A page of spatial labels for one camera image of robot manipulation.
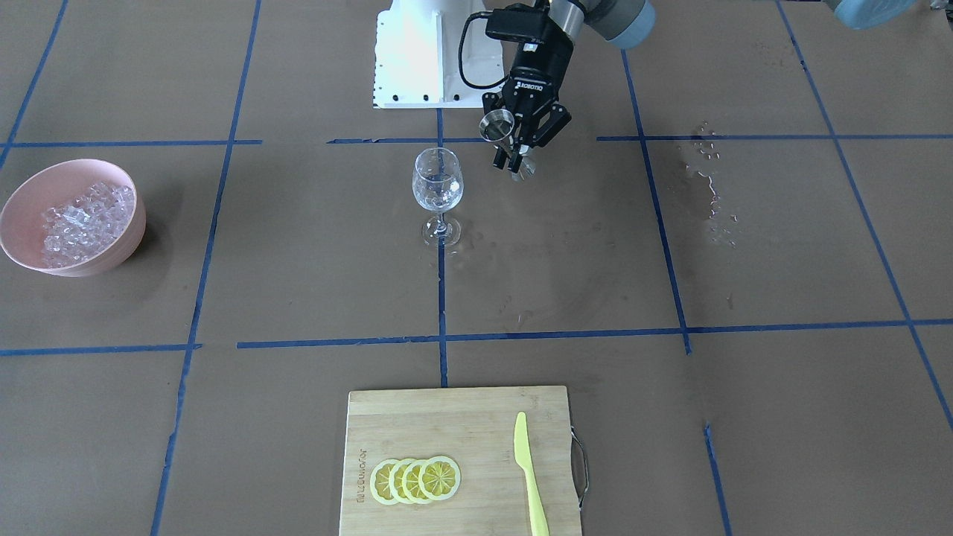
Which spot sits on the steel cocktail jigger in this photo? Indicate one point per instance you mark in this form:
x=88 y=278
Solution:
x=500 y=125

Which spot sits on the yellow plastic knife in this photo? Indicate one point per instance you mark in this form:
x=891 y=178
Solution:
x=523 y=457

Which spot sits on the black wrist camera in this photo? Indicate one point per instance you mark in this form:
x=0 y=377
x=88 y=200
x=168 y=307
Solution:
x=521 y=23

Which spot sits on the bamboo cutting board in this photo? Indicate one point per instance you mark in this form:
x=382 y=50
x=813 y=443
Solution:
x=474 y=426

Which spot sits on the pink bowl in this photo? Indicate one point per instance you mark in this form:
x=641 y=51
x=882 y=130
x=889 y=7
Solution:
x=22 y=222

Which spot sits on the pile of clear ice cubes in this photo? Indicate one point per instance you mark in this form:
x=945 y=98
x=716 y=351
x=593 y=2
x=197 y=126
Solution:
x=80 y=229

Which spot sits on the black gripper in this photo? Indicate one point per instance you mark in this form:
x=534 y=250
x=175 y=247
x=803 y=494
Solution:
x=541 y=73

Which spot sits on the lemon slice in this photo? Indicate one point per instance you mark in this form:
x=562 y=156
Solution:
x=439 y=478
x=395 y=480
x=380 y=482
x=410 y=482

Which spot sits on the clear wine glass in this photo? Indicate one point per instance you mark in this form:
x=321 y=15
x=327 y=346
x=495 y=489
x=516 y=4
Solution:
x=438 y=185

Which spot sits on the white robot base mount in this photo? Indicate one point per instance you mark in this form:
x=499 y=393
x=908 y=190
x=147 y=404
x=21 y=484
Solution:
x=426 y=59

